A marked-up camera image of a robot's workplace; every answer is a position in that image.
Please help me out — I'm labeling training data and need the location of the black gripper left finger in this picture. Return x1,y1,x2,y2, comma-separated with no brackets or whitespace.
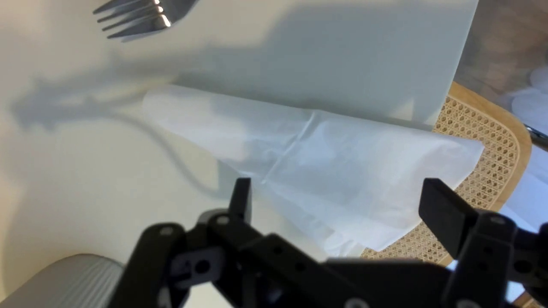
108,176,323,308

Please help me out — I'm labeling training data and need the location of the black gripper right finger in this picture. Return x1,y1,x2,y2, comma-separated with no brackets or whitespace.
418,177,548,308

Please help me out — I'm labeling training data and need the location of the white paper tissue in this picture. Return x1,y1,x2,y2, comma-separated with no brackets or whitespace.
141,83,487,260

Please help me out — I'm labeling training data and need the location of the wicker back chair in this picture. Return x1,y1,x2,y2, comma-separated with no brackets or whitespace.
362,82,537,270

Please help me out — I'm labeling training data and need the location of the tall ribbed grey vase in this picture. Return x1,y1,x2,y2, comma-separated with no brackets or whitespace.
0,253,126,308

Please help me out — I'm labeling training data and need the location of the silver metal fork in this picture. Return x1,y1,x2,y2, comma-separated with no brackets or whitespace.
93,0,199,41

